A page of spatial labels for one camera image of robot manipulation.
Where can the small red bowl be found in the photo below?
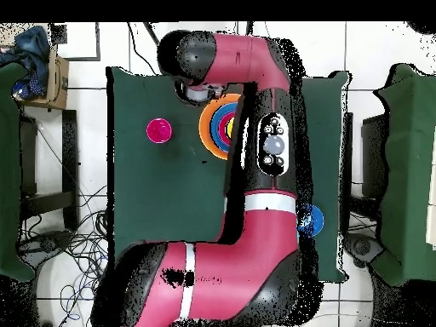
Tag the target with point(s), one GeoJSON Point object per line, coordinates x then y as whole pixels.
{"type": "Point", "coordinates": [221, 131]}

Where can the large blue bowl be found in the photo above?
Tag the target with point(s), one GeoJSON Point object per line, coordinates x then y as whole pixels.
{"type": "Point", "coordinates": [213, 131]}

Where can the yellow plastic cup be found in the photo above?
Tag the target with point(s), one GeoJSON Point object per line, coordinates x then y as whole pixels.
{"type": "Point", "coordinates": [230, 127]}

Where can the red plastic cup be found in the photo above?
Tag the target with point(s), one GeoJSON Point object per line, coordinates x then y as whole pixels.
{"type": "Point", "coordinates": [159, 130]}

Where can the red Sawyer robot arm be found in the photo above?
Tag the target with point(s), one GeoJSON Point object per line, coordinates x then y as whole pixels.
{"type": "Point", "coordinates": [238, 272]}

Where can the large orange bowl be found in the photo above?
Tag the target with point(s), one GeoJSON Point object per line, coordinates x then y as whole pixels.
{"type": "Point", "coordinates": [203, 131]}

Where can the dark green table cloth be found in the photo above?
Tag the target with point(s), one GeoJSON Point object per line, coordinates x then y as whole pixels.
{"type": "Point", "coordinates": [153, 204]}

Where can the small dark blue bowl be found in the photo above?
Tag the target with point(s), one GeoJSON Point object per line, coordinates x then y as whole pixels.
{"type": "Point", "coordinates": [316, 219]}

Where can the black tripod leg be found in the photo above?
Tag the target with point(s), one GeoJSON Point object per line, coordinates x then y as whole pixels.
{"type": "Point", "coordinates": [150, 30]}
{"type": "Point", "coordinates": [249, 28]}

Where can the cardboard box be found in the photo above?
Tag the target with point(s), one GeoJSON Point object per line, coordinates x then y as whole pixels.
{"type": "Point", "coordinates": [56, 85]}

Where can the green cloth covered table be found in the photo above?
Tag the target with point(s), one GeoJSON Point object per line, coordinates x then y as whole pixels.
{"type": "Point", "coordinates": [8, 170]}
{"type": "Point", "coordinates": [408, 170]}

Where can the blue cloth bundle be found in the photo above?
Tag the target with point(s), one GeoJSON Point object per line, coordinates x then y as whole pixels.
{"type": "Point", "coordinates": [32, 51]}

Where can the black stool frame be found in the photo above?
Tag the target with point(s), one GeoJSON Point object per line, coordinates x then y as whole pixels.
{"type": "Point", "coordinates": [69, 153]}

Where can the grey pedestal foot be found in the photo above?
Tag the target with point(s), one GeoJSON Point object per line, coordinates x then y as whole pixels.
{"type": "Point", "coordinates": [44, 243]}
{"type": "Point", "coordinates": [362, 247]}

